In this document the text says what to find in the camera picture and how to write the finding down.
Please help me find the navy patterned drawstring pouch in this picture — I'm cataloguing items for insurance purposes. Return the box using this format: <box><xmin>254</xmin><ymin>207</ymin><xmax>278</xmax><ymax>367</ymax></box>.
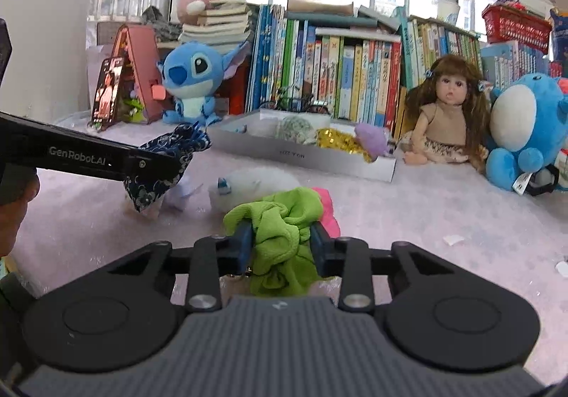
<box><xmin>123</xmin><ymin>122</ymin><xmax>211</xmax><ymax>213</ymax></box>

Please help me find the lime green scrunchie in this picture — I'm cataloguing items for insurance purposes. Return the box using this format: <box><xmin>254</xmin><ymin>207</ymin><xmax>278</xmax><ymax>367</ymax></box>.
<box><xmin>223</xmin><ymin>187</ymin><xmax>323</xmax><ymax>297</ymax></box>

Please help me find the white fluffy plush toy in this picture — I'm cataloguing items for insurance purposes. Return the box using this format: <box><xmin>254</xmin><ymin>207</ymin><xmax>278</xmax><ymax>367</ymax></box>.
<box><xmin>208</xmin><ymin>166</ymin><xmax>300</xmax><ymax>214</ymax></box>

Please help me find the person's left hand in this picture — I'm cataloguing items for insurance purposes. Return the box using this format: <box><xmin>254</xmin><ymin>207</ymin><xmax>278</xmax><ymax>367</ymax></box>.
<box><xmin>0</xmin><ymin>165</ymin><xmax>39</xmax><ymax>257</ymax></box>

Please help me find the pink cloth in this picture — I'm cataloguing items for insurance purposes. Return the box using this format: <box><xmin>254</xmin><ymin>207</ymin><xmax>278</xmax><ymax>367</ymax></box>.
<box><xmin>313</xmin><ymin>188</ymin><xmax>341</xmax><ymax>238</ymax></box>

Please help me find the pink triangular toy house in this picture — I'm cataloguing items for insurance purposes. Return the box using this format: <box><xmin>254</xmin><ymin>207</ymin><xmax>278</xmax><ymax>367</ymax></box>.
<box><xmin>112</xmin><ymin>23</ymin><xmax>172</xmax><ymax>124</ymax></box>

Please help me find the blue Stitch plush toy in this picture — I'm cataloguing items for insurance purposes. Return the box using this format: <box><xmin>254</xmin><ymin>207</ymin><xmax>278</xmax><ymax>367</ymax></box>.
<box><xmin>157</xmin><ymin>40</ymin><xmax>251</xmax><ymax>127</ymax></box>

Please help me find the white cardboard tray box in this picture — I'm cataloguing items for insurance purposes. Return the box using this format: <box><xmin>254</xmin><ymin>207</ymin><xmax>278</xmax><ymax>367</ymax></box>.
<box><xmin>207</xmin><ymin>109</ymin><xmax>396</xmax><ymax>183</ymax></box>

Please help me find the purple fluffy plush ball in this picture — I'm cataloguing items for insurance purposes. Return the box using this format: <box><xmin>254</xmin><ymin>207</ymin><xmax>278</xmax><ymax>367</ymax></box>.
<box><xmin>354</xmin><ymin>123</ymin><xmax>395</xmax><ymax>161</ymax></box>

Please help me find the yellow sequin pouch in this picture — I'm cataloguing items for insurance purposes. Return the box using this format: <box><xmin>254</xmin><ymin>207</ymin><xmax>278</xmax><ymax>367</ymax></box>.
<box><xmin>317</xmin><ymin>128</ymin><xmax>373</xmax><ymax>164</ymax></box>

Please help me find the grey crumpled cloth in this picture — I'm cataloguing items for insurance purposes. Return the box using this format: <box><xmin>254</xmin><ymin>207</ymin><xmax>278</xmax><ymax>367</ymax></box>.
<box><xmin>142</xmin><ymin>6</ymin><xmax>182</xmax><ymax>43</ymax></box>

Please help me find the green checked fabric scrunchie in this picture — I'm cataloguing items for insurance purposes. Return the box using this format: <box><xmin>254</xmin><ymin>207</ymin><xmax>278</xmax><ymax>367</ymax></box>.
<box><xmin>275</xmin><ymin>115</ymin><xmax>317</xmax><ymax>145</ymax></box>

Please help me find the miniature black bicycle model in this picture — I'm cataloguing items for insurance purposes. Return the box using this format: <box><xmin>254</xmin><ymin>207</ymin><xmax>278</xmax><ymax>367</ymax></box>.
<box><xmin>259</xmin><ymin>87</ymin><xmax>330</xmax><ymax>115</ymax></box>

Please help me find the stack of lying books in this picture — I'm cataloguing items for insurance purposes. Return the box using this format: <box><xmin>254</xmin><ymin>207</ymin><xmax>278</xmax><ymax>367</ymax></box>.
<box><xmin>176</xmin><ymin>0</ymin><xmax>260</xmax><ymax>47</ymax></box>

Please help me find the pink plush toy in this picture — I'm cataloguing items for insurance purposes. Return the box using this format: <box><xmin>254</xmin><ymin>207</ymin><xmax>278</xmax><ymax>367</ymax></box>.
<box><xmin>176</xmin><ymin>0</ymin><xmax>217</xmax><ymax>25</ymax></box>

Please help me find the brown haired baby doll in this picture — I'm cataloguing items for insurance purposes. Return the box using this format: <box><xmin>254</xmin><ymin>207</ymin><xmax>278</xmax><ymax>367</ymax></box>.
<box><xmin>399</xmin><ymin>54</ymin><xmax>490</xmax><ymax>173</ymax></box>

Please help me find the row of upright books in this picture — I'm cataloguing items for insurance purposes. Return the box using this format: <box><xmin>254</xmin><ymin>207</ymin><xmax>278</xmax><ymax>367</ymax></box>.
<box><xmin>245</xmin><ymin>0</ymin><xmax>566</xmax><ymax>131</ymax></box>

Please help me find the round blue plush monster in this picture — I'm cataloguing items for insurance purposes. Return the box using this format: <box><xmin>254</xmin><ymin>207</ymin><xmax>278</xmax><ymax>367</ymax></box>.
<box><xmin>485</xmin><ymin>73</ymin><xmax>567</xmax><ymax>194</ymax></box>

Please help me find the red plastic basket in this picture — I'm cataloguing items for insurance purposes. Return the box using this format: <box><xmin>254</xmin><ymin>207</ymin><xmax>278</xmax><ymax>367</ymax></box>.
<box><xmin>481</xmin><ymin>5</ymin><xmax>552</xmax><ymax>54</ymax></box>

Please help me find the blue cardboard carton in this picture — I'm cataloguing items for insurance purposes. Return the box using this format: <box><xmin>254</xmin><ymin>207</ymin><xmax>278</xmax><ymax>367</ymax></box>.
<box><xmin>550</xmin><ymin>8</ymin><xmax>568</xmax><ymax>62</ymax></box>

